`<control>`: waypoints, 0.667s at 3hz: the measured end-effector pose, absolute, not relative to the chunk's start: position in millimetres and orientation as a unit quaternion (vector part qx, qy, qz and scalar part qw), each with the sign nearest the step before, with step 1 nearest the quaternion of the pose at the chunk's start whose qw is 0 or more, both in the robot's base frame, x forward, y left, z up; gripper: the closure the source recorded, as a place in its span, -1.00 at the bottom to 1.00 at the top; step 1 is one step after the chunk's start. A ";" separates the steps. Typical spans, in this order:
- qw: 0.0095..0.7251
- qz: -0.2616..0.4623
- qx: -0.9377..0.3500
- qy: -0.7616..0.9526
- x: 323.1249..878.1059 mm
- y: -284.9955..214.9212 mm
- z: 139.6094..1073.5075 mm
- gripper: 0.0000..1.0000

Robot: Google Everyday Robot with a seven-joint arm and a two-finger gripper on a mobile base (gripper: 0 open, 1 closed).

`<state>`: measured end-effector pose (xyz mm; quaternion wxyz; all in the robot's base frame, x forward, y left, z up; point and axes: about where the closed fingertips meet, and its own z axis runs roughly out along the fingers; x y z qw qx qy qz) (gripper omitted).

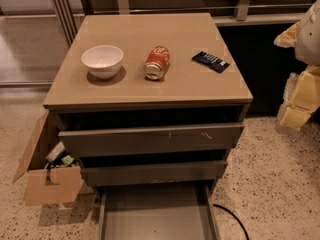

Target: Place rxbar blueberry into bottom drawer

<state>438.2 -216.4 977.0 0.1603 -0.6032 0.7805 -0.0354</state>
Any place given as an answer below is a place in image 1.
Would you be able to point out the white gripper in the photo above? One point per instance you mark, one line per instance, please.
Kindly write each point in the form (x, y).
(309, 40)

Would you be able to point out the dark blue snack bar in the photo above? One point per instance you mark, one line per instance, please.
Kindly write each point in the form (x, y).
(210, 61)

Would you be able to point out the top grey drawer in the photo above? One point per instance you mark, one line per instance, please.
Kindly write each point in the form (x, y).
(151, 140)

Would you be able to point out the grey drawer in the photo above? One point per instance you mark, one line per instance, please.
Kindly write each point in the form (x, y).
(151, 140)
(153, 173)
(173, 211)

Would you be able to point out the middle grey drawer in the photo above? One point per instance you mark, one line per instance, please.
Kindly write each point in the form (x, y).
(153, 173)

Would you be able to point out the grey drawer cabinet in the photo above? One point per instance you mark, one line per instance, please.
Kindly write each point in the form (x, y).
(188, 94)

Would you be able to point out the bottom grey drawer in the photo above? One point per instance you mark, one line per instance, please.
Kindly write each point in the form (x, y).
(173, 211)

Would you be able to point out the red soda can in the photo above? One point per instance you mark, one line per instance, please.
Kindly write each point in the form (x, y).
(157, 63)

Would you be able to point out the white bowl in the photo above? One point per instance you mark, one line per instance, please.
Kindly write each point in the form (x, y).
(103, 61)

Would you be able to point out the green packet in box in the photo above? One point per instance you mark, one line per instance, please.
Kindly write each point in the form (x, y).
(67, 160)

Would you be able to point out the white packet in box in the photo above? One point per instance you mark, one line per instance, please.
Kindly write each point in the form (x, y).
(55, 152)

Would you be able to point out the brown cardboard box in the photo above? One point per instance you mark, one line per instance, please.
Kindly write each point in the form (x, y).
(46, 186)

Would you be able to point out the metal railing frame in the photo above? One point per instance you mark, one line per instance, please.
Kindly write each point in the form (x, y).
(225, 12)

